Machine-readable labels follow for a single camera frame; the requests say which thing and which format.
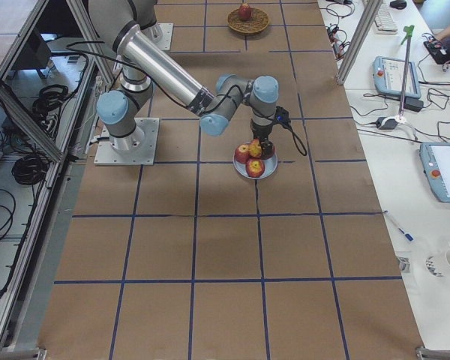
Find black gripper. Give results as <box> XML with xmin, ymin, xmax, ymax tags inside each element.
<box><xmin>250</xmin><ymin>120</ymin><xmax>275</xmax><ymax>158</ymax></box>

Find red yellow apple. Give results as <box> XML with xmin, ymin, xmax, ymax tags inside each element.
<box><xmin>248</xmin><ymin>139</ymin><xmax>263</xmax><ymax>158</ymax></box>

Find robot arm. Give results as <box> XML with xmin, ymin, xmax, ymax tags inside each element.
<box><xmin>88</xmin><ymin>1</ymin><xmax>279</xmax><ymax>159</ymax></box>

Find red apple on plate far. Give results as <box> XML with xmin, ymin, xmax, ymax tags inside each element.
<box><xmin>260</xmin><ymin>143</ymin><xmax>275</xmax><ymax>161</ymax></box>

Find light blue plate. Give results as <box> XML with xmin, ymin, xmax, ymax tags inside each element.
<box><xmin>233</xmin><ymin>139</ymin><xmax>278</xmax><ymax>179</ymax></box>

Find red apple on plate near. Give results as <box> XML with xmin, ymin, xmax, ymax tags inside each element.
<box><xmin>245</xmin><ymin>158</ymin><xmax>266</xmax><ymax>179</ymax></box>

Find red apple on plate side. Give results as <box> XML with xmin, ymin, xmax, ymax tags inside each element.
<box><xmin>234</xmin><ymin>143</ymin><xmax>253</xmax><ymax>165</ymax></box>

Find woven wicker basket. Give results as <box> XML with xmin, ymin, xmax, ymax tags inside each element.
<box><xmin>226</xmin><ymin>7</ymin><xmax>270</xmax><ymax>35</ymax></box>

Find dark red apple in basket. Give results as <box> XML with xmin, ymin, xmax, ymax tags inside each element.
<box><xmin>238</xmin><ymin>3</ymin><xmax>253</xmax><ymax>21</ymax></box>

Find pink selfie stick stand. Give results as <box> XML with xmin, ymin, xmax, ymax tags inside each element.
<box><xmin>379</xmin><ymin>25</ymin><xmax>415</xmax><ymax>129</ymax></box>

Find far teach pendant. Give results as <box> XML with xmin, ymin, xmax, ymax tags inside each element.
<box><xmin>373</xmin><ymin>56</ymin><xmax>422</xmax><ymax>99</ymax></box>

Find teach pendant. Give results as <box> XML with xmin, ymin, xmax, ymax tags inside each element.
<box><xmin>419</xmin><ymin>142</ymin><xmax>450</xmax><ymax>203</ymax></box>
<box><xmin>373</xmin><ymin>56</ymin><xmax>422</xmax><ymax>99</ymax></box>

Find black power adapter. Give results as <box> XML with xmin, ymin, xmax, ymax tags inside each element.
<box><xmin>403</xmin><ymin>97</ymin><xmax>424</xmax><ymax>113</ymax></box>

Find blue white pen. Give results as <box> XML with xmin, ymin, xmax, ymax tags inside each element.
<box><xmin>383</xmin><ymin>210</ymin><xmax>414</xmax><ymax>242</ymax></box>

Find white keyboard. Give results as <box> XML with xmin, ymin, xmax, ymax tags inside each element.
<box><xmin>373</xmin><ymin>4</ymin><xmax>398</xmax><ymax>35</ymax></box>

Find near teach pendant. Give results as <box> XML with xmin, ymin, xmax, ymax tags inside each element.
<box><xmin>419</xmin><ymin>142</ymin><xmax>450</xmax><ymax>203</ymax></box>

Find black computer mouse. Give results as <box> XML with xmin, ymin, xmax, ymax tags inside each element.
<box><xmin>389</xmin><ymin>0</ymin><xmax>407</xmax><ymax>10</ymax></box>

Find patterned tape roll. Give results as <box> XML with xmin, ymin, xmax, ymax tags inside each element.
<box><xmin>425</xmin><ymin>256</ymin><xmax>444</xmax><ymax>278</ymax></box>

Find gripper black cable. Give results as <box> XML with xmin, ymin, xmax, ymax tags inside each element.
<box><xmin>274</xmin><ymin>106</ymin><xmax>308</xmax><ymax>157</ymax></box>

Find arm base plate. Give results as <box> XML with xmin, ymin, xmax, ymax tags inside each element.
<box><xmin>94</xmin><ymin>118</ymin><xmax>160</xmax><ymax>166</ymax></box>
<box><xmin>142</xmin><ymin>22</ymin><xmax>173</xmax><ymax>52</ymax></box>

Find aluminium frame post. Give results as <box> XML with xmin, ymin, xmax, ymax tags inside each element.
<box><xmin>335</xmin><ymin>0</ymin><xmax>382</xmax><ymax>86</ymax></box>

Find coiled black cables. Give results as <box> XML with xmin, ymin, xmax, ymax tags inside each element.
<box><xmin>31</xmin><ymin>84</ymin><xmax>72</xmax><ymax>121</ymax></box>

